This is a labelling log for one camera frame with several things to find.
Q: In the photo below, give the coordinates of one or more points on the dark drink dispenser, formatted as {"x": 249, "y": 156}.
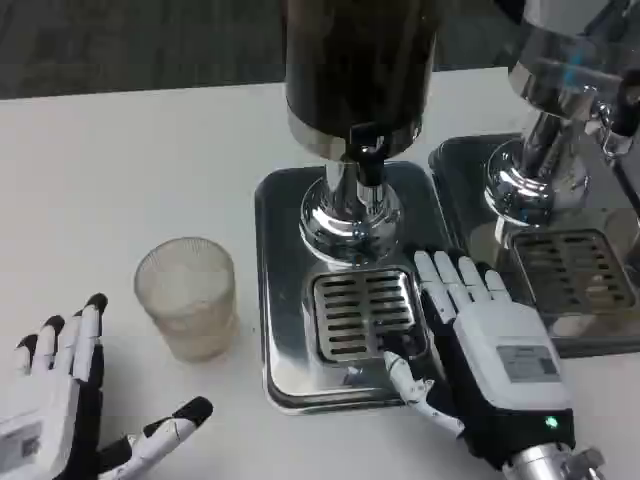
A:
{"x": 350, "y": 100}

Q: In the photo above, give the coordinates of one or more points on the black dispenser tap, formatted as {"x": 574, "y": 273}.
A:
{"x": 369, "y": 155}
{"x": 622, "y": 112}

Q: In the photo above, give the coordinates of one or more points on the steel drip tray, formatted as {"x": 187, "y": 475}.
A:
{"x": 285, "y": 300}
{"x": 590, "y": 250}

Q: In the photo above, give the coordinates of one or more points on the silver right robot forearm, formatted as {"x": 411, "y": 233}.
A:
{"x": 555, "y": 460}

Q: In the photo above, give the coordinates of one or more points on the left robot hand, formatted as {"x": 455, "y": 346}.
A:
{"x": 47, "y": 400}

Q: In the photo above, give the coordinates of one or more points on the clear drink dispenser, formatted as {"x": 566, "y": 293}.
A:
{"x": 555, "y": 125}

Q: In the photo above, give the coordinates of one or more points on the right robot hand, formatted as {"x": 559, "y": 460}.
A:
{"x": 500, "y": 360}

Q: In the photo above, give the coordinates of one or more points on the clear ribbed glass cup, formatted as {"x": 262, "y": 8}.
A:
{"x": 187, "y": 300}

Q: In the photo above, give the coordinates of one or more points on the steel drip grid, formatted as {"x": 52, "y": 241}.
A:
{"x": 350, "y": 312}
{"x": 570, "y": 270}

